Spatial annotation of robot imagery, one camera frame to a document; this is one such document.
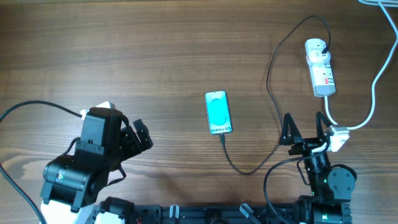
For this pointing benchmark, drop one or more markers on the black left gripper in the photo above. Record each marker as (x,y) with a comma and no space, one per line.
(137,139)

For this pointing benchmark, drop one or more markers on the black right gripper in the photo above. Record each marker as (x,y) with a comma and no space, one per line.
(305,145)

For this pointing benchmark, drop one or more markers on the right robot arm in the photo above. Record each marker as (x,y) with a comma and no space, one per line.
(331,185)

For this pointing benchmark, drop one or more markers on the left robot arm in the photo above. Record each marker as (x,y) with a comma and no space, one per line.
(72,182)

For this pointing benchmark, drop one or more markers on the white USB charger plug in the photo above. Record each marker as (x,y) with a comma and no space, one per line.
(317,57)

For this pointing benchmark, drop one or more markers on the white power strip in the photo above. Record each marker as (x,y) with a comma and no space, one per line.
(321,75)

